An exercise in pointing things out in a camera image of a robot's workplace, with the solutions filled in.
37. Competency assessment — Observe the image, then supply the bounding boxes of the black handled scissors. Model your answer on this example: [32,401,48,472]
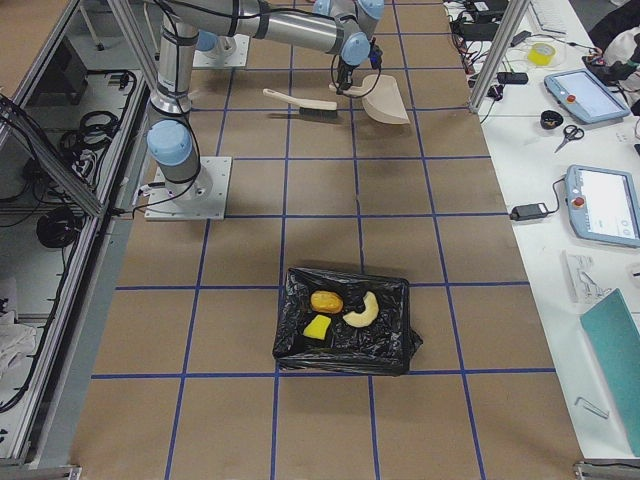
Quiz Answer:
[555,124,585,153]

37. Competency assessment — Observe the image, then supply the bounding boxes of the blue teach pendant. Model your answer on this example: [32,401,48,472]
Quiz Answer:
[543,69,631,124]
[564,165,639,248]

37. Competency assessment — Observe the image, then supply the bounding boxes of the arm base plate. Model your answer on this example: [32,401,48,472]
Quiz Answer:
[193,31,250,70]
[144,156,232,221]

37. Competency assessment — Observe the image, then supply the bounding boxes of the toy croissant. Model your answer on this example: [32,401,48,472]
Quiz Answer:
[343,291,379,328]

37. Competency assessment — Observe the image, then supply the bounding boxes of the yellow tape roll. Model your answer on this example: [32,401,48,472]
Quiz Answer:
[527,42,556,67]

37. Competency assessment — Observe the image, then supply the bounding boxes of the white cloth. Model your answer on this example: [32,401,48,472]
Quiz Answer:
[0,277,39,386]

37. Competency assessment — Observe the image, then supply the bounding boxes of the white plastic dustpan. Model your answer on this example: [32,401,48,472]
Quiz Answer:
[342,74,409,125]

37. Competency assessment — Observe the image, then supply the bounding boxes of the black power adapter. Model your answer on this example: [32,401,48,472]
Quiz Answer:
[509,203,550,221]

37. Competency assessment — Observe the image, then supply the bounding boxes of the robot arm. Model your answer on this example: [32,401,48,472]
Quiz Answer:
[147,1,384,207]

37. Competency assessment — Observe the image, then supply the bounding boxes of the round brown bread roll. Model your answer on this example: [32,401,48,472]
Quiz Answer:
[310,290,344,314]

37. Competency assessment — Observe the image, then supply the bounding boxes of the teal folder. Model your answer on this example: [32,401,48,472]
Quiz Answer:
[580,289,639,456]

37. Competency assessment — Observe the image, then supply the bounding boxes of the yellow sponge piece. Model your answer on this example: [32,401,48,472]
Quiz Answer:
[302,314,332,340]

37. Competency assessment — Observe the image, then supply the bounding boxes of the black bag lined bin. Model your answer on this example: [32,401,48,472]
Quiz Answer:
[272,268,422,376]

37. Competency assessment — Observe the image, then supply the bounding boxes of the white hand brush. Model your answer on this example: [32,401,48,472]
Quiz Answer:
[262,88,338,120]

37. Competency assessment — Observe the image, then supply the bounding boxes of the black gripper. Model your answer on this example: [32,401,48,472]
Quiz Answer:
[335,57,356,94]

